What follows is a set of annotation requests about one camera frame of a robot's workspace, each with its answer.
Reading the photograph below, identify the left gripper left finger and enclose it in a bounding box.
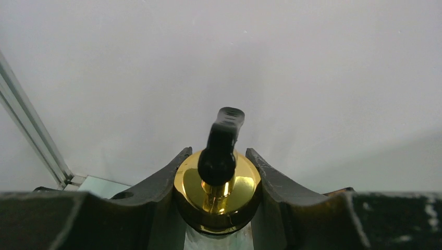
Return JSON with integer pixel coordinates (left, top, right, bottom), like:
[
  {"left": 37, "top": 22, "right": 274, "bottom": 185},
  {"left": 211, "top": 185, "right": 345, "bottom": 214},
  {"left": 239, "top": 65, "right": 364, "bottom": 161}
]
[{"left": 1, "top": 147, "right": 192, "bottom": 249}]

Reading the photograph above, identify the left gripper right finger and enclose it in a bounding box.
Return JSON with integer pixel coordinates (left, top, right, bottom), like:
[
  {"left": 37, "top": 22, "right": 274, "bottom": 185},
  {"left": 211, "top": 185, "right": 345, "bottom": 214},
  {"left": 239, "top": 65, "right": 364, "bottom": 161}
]
[{"left": 245, "top": 148, "right": 442, "bottom": 250}]

